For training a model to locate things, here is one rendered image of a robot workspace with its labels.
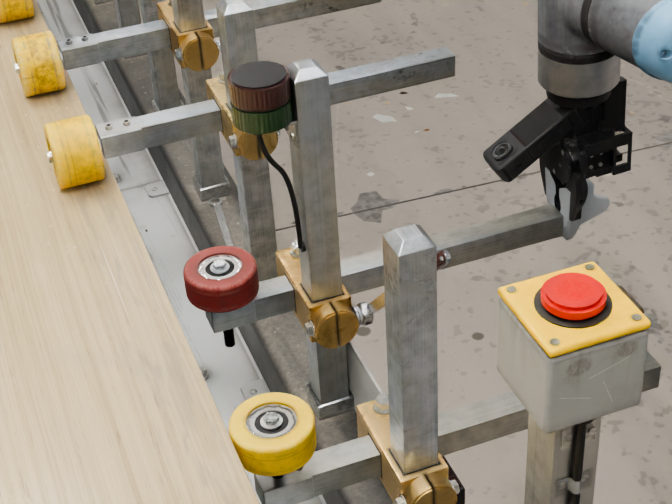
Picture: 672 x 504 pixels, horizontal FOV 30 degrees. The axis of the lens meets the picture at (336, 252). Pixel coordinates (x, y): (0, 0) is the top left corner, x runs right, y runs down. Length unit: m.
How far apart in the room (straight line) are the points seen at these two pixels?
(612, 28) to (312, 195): 0.34
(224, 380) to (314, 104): 0.54
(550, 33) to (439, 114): 2.07
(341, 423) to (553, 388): 0.71
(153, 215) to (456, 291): 0.99
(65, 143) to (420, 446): 0.58
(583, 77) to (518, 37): 2.45
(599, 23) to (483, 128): 2.07
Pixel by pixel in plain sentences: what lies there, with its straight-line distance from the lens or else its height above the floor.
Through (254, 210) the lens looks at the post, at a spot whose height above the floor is 0.83.
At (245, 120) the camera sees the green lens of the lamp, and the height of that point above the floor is 1.11.
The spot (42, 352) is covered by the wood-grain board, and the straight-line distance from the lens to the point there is 1.30.
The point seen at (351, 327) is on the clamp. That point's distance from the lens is 1.36.
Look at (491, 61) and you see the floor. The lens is 3.69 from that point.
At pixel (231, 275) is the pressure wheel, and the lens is 1.35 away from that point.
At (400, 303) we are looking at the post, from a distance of 1.06.
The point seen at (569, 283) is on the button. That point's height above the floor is 1.23.
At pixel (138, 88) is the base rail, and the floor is 0.70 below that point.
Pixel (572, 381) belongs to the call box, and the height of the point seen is 1.19.
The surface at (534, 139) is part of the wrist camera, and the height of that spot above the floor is 0.98.
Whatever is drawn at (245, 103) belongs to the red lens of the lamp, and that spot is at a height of 1.13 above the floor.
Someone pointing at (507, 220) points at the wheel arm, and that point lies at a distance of 1.49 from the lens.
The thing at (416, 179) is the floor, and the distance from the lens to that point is 3.15.
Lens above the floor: 1.71
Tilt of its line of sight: 36 degrees down
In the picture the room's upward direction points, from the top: 4 degrees counter-clockwise
